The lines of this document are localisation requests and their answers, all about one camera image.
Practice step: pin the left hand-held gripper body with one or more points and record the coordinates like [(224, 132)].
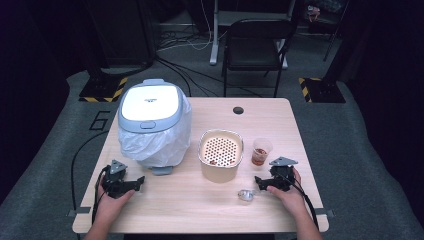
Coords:
[(115, 181)]

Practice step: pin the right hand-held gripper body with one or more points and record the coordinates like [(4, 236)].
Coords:
[(282, 175)]

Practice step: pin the silver foil wrapper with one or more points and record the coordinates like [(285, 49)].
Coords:
[(246, 195)]

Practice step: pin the clear plastic cup brown liquid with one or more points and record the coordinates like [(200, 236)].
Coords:
[(261, 154)]

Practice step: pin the white plastic trash bag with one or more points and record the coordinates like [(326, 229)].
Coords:
[(156, 146)]

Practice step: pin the beige strainer bowl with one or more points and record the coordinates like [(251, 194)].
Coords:
[(218, 173)]

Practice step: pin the white grey pedal trash can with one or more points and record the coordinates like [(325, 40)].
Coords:
[(150, 101)]

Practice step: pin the person's left hand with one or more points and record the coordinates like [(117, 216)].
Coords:
[(111, 205)]

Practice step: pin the person's right hand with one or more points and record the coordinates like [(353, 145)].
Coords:
[(290, 200)]

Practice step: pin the grey tape tab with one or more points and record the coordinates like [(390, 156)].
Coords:
[(328, 212), (80, 210)]

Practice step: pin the brown food scraps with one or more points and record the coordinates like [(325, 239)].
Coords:
[(212, 162)]

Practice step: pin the black table grommet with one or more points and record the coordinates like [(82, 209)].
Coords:
[(238, 110)]

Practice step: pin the black yellow striped stand base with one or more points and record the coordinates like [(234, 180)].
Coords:
[(321, 90), (100, 90)]

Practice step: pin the black folding chair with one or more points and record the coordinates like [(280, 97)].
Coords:
[(256, 50)]

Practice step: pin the white desk frame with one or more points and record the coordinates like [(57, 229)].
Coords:
[(215, 33)]

